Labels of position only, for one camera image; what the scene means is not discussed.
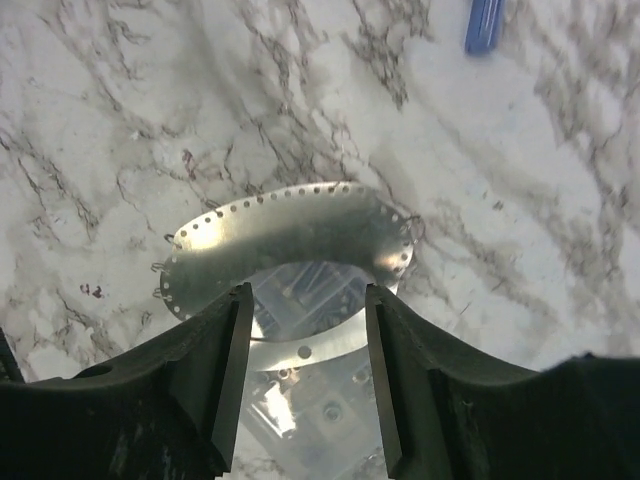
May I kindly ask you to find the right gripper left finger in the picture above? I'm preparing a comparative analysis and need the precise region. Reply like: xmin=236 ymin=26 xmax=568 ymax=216
xmin=1 ymin=284 xmax=254 ymax=479

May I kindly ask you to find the blue handled screwdriver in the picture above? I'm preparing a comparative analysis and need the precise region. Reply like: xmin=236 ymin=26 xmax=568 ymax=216
xmin=464 ymin=0 xmax=505 ymax=56

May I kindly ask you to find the clear plastic screw box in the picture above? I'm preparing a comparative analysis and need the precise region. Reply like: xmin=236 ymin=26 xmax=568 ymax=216
xmin=242 ymin=262 xmax=387 ymax=479

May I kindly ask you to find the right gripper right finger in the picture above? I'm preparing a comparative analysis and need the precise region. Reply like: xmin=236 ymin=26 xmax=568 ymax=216
xmin=365 ymin=285 xmax=639 ymax=479

